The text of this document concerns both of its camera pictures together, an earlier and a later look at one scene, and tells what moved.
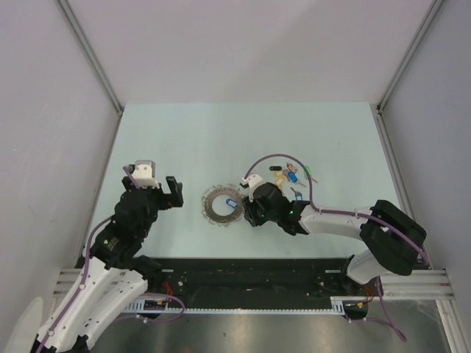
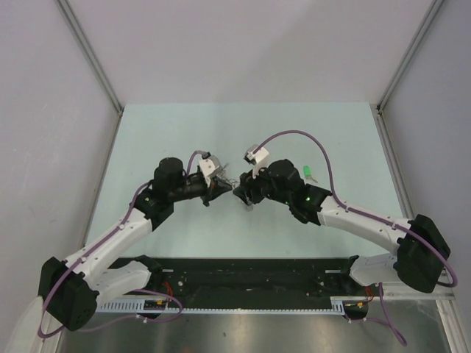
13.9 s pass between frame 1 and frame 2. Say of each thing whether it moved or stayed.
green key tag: stayed
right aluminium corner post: stayed
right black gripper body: moved
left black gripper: moved
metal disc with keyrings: moved
